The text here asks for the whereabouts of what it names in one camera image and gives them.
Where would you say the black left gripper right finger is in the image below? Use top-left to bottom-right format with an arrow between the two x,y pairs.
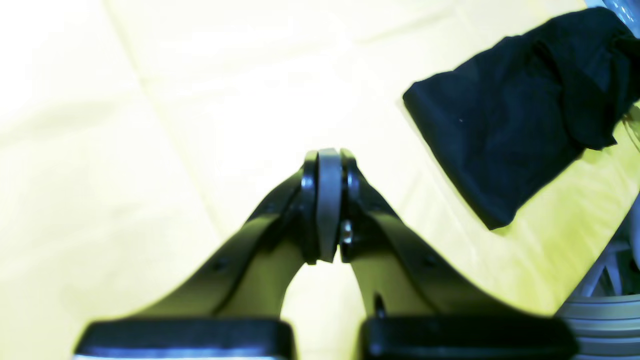
340,149 -> 579,360

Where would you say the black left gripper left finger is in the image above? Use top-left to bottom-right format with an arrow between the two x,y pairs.
75,148 -> 343,360

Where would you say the black T-shirt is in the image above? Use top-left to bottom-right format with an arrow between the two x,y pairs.
402,7 -> 640,230

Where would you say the yellow tablecloth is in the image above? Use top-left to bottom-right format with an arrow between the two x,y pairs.
0,0 -> 639,360

